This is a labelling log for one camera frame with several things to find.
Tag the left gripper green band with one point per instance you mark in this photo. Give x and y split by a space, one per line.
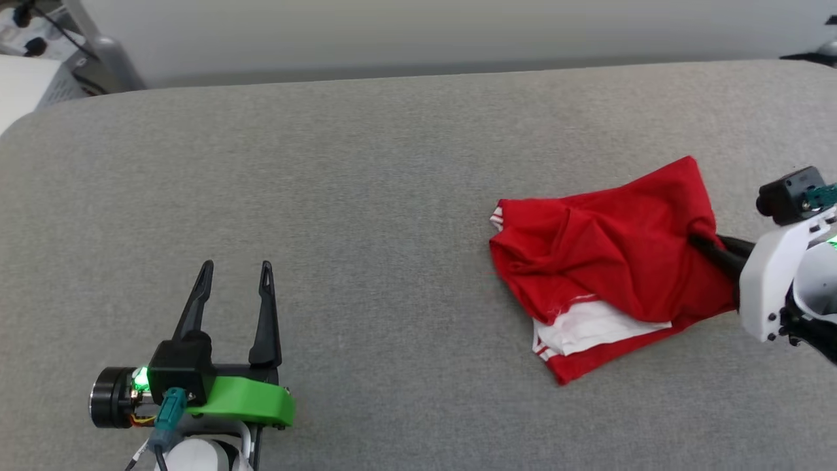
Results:
248 402

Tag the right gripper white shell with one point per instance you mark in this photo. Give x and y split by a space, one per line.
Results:
775 281

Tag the red white jersey shirt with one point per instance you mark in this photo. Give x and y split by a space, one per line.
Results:
608 255

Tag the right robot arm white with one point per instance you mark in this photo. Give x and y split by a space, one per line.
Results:
817 307

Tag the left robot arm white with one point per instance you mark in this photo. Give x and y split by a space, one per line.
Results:
203 454

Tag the grey metal stand foot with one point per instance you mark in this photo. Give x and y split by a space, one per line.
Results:
820 53

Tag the white partition panel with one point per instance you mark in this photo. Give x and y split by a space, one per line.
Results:
458 33

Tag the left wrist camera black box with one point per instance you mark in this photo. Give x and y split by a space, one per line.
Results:
180 363

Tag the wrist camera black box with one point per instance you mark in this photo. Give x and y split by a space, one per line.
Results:
788 193
180 363

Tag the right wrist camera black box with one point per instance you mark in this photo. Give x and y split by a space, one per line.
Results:
788 193

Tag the grey metal partition post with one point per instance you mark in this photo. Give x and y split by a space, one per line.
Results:
108 59

